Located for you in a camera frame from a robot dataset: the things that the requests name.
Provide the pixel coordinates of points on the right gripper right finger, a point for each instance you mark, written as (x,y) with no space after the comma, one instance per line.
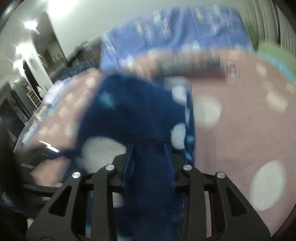
(213,207)

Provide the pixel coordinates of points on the green pillow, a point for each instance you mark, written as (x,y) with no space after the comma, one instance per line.
(276,51)

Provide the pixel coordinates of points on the beige pleated curtain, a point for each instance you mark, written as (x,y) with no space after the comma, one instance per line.
(266,22)

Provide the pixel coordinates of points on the teal crumpled blanket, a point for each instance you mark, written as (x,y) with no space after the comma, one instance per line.
(74,70)

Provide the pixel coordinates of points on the floral folded garment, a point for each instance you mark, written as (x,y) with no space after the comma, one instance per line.
(188,64)

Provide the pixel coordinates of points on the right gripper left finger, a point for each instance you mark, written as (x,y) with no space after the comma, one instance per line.
(82,208)

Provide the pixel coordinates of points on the blue tree print pillow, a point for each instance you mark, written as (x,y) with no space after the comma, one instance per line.
(193,28)

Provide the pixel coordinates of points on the lavender folded cloth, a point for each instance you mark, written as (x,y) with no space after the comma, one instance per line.
(55,90)

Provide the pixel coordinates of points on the pink polka dot bedspread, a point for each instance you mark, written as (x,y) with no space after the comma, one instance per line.
(244,126)

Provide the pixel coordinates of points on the dark patterned pillow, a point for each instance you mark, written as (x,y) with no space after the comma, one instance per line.
(88,51)

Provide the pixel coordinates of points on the navy fleece star pajama top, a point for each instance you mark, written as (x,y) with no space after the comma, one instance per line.
(154,118)

